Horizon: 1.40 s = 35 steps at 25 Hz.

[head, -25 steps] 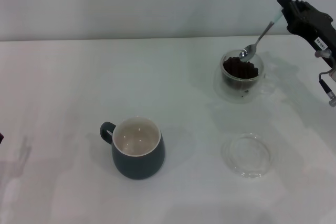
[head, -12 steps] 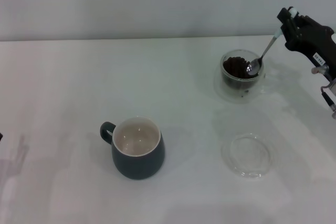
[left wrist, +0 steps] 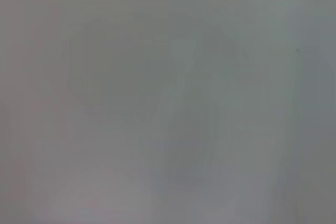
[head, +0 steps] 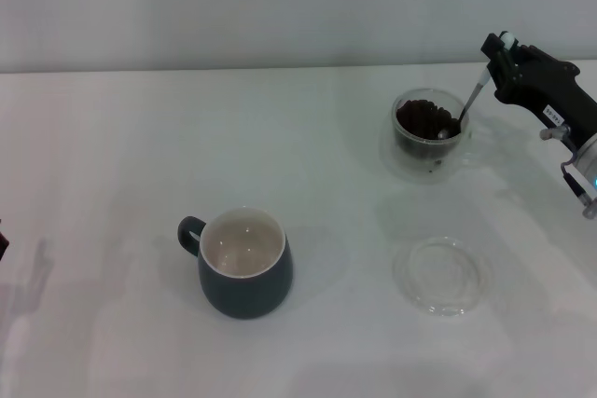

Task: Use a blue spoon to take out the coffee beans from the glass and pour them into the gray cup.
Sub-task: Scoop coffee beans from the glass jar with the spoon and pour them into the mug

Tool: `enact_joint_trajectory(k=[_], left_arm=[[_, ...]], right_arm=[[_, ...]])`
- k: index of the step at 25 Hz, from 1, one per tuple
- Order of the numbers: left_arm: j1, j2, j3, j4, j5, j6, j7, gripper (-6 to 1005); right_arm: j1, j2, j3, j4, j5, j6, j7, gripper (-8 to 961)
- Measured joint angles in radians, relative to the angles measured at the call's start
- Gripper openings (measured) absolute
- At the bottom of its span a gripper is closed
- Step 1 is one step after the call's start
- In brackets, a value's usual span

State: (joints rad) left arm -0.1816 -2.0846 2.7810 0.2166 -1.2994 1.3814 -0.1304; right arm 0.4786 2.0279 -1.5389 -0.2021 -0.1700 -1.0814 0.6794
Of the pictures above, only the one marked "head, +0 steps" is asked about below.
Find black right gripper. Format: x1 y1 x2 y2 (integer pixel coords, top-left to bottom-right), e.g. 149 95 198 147
480 32 597 150

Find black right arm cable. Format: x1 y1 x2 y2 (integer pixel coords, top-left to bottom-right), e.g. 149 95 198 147
539 125 597 220

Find dark grey mug white inside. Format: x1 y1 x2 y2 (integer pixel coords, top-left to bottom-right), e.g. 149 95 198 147
176 205 295 321

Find clear glass saucer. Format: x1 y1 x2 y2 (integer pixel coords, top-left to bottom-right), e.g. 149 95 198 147
391 234 494 319

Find clear double-wall glass cup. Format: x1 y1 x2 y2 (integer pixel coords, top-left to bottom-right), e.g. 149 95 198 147
380 86 490 183

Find steel spoon light blue handle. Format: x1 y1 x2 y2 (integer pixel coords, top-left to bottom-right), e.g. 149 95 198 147
436 32 518 141

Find coffee beans in glass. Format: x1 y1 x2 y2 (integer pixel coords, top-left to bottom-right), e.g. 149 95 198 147
395 98 461 160

